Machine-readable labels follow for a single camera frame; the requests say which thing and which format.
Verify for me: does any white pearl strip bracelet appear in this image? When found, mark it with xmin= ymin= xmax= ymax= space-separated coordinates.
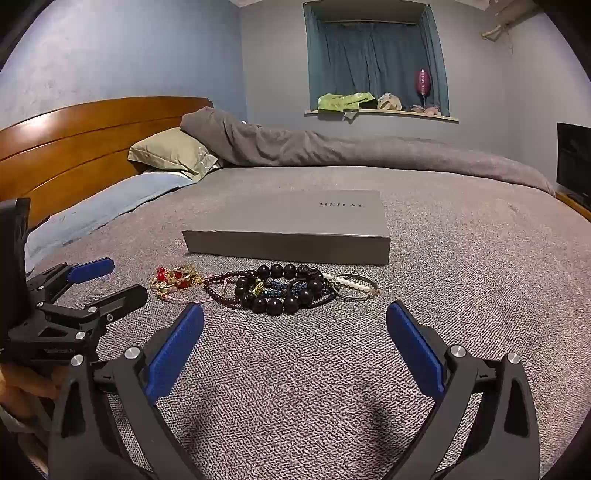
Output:
xmin=323 ymin=273 xmax=372 ymax=291

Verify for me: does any red bead gold chain ornament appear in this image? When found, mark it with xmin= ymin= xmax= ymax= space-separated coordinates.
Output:
xmin=150 ymin=264 xmax=204 ymax=296

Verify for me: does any pink glass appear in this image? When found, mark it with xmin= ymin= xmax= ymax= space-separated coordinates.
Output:
xmin=414 ymin=68 xmax=432 ymax=109

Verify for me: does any small dark bead bracelet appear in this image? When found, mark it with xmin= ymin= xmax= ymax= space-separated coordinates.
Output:
xmin=203 ymin=272 xmax=245 ymax=308

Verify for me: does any grey box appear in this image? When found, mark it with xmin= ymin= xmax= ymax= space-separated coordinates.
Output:
xmin=181 ymin=190 xmax=392 ymax=266

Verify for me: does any wooden windowsill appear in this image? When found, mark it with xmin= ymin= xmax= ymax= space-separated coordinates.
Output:
xmin=304 ymin=107 xmax=460 ymax=123

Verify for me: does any blue pillow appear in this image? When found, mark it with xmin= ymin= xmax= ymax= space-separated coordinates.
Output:
xmin=25 ymin=171 xmax=197 ymax=273

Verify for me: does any grey duvet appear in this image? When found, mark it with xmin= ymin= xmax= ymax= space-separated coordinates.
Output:
xmin=180 ymin=106 xmax=557 ymax=197

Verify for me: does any black television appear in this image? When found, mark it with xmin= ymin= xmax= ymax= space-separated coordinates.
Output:
xmin=555 ymin=122 xmax=591 ymax=201

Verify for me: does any large black bead bracelet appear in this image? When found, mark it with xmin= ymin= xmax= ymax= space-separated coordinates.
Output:
xmin=234 ymin=263 xmax=325 ymax=316

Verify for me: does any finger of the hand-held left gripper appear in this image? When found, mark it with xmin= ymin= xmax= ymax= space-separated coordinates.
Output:
xmin=27 ymin=258 xmax=115 ymax=296
xmin=37 ymin=284 xmax=149 ymax=325

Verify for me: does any wooden headboard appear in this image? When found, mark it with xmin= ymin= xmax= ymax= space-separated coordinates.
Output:
xmin=0 ymin=96 xmax=214 ymax=232

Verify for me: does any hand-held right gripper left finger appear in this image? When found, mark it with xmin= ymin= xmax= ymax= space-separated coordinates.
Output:
xmin=46 ymin=302 xmax=206 ymax=480

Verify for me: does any green cloth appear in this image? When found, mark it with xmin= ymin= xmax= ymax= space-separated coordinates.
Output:
xmin=318 ymin=92 xmax=376 ymax=112

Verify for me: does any pink cord bracelet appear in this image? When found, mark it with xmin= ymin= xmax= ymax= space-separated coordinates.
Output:
xmin=157 ymin=272 xmax=238 ymax=305

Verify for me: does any person's left hand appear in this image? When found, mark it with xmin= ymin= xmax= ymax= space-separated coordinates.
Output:
xmin=0 ymin=364 xmax=70 ymax=423

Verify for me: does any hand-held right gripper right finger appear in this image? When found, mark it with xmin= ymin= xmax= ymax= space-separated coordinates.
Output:
xmin=385 ymin=301 xmax=541 ymax=480

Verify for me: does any silver bangle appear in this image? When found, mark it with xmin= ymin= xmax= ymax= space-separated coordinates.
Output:
xmin=331 ymin=275 xmax=382 ymax=302

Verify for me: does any wooden television stand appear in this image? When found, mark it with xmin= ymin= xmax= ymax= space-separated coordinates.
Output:
xmin=554 ymin=191 xmax=591 ymax=220

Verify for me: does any blue bead keychain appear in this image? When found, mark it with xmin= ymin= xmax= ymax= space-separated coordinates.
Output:
xmin=265 ymin=277 xmax=338 ymax=308

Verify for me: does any green pillow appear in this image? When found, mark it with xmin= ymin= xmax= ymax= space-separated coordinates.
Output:
xmin=128 ymin=127 xmax=222 ymax=182

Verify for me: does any grey bed blanket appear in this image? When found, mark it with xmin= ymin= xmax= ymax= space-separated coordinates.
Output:
xmin=23 ymin=166 xmax=591 ymax=480

